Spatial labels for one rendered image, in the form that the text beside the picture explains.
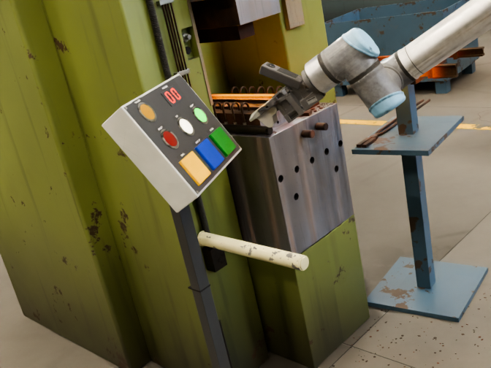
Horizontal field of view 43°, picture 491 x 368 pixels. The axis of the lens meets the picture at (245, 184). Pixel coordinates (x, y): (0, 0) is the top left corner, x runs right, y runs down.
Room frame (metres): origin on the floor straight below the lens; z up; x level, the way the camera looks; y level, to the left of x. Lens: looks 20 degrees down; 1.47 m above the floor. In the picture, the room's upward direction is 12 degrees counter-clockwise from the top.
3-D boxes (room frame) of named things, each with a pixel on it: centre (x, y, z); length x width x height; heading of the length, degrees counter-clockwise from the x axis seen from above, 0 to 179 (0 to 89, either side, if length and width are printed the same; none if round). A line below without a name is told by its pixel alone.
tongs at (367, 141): (2.44, -0.66, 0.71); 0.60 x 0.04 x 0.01; 137
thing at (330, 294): (2.24, -0.06, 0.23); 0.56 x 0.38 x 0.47; 42
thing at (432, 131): (2.28, -0.67, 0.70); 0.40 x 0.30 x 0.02; 140
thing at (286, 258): (1.74, 0.03, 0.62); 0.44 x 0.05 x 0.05; 42
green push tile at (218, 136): (1.64, 0.04, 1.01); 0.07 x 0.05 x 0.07; 157
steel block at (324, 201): (2.24, -0.06, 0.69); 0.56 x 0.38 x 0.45; 42
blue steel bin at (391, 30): (5.89, -1.72, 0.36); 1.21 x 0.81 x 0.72; 48
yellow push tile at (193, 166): (1.46, 0.12, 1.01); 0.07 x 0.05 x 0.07; 157
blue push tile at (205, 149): (1.55, 0.08, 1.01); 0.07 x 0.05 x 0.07; 157
